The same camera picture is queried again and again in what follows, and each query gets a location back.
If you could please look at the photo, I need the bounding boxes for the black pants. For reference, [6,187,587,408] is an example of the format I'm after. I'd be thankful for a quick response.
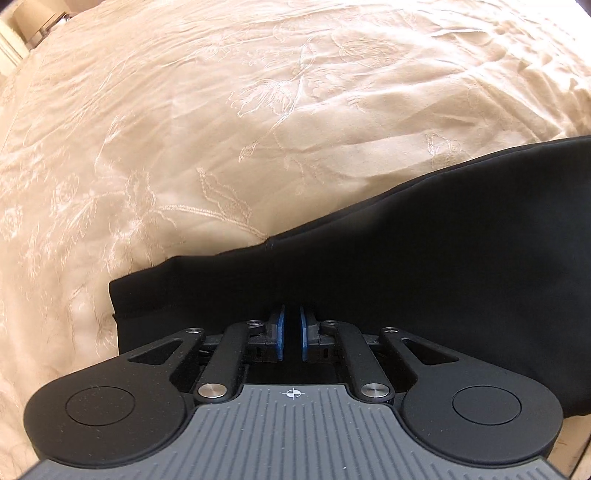
[109,136,590,416]

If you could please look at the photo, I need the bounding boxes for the beige embroidered bedspread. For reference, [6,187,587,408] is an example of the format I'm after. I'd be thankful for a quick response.
[1,1,590,479]

